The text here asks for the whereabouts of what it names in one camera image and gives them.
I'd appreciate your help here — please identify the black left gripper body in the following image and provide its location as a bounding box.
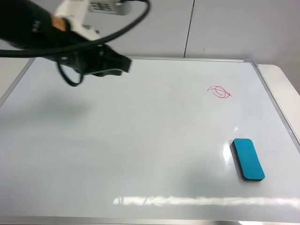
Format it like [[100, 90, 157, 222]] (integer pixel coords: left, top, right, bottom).
[[55, 45, 113, 75]]

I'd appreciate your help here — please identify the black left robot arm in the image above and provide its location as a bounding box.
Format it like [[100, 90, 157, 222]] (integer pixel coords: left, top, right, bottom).
[[0, 0, 136, 86]]

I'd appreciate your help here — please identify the blue whiteboard eraser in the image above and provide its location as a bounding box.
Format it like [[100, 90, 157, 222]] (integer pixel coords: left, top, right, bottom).
[[232, 138, 265, 182]]

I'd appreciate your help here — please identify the white whiteboard with aluminium frame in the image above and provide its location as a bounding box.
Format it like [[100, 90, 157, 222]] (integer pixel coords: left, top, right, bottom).
[[0, 58, 300, 225]]

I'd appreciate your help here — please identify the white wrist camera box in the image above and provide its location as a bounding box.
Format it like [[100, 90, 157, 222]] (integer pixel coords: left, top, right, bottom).
[[89, 0, 131, 15]]

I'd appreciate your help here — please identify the black cable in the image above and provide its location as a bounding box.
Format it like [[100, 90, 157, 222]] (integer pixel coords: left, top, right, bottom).
[[0, 0, 152, 87]]

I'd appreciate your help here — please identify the red marker scribble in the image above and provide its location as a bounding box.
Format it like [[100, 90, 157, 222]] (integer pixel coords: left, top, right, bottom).
[[207, 85, 231, 99]]

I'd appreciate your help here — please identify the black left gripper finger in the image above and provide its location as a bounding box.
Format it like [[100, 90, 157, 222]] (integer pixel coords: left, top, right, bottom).
[[91, 48, 132, 76]]

